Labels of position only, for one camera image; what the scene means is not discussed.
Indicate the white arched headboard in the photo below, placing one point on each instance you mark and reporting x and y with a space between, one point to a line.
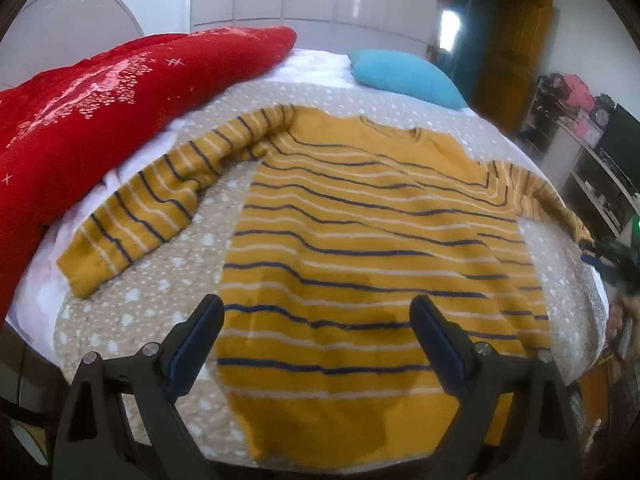
65 20

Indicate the brown wooden door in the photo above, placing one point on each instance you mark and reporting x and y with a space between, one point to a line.
515 60

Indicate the dark table clock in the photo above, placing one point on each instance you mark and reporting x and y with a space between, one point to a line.
602 117

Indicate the black television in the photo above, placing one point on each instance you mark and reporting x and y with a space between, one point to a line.
625 130

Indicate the beige dotted quilt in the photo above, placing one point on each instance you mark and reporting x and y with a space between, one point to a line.
150 310

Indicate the pink box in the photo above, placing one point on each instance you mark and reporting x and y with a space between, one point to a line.
587 130

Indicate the white shelf unit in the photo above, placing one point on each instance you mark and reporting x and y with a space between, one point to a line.
585 160

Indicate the pink clothes pile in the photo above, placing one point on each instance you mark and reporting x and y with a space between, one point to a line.
577 90

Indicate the red patterned blanket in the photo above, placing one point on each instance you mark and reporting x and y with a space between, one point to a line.
75 125

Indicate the yellow striped sweater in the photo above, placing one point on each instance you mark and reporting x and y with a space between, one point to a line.
375 240

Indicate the blue pillow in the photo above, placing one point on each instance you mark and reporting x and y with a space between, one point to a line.
400 75

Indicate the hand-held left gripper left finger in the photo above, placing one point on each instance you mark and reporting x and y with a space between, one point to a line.
187 355

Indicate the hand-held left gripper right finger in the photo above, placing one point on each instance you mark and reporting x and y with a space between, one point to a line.
440 350

